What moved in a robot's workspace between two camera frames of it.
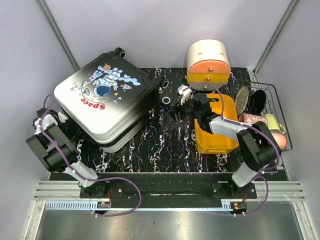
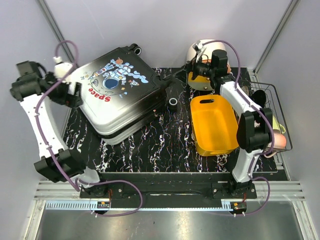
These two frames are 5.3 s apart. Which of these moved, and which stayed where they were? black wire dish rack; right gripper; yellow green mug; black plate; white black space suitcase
Moved: white black space suitcase; right gripper
Stayed: black plate; yellow green mug; black wire dish rack
